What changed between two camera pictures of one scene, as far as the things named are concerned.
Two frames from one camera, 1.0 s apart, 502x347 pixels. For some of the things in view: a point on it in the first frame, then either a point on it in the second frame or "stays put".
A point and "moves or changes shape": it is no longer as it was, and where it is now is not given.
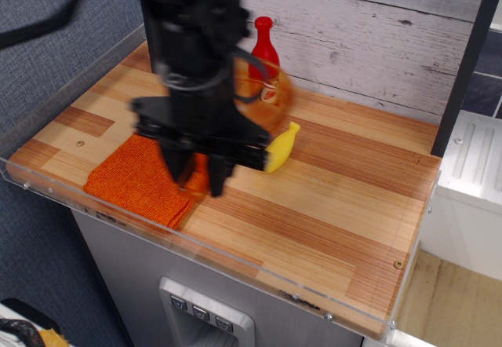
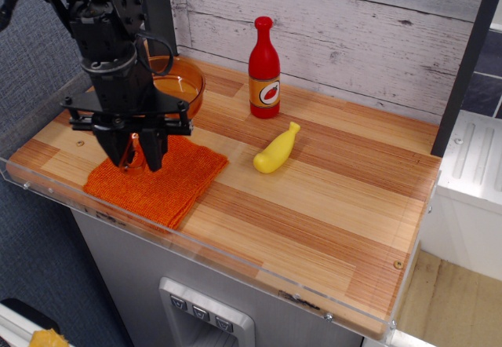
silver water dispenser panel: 200,320 stays put
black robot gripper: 201,115 to 121,102
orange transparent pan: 264,96 moves or changes shape
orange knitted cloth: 136,176 stays put
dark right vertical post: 480,20 stays put
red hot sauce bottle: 264,62 stays put
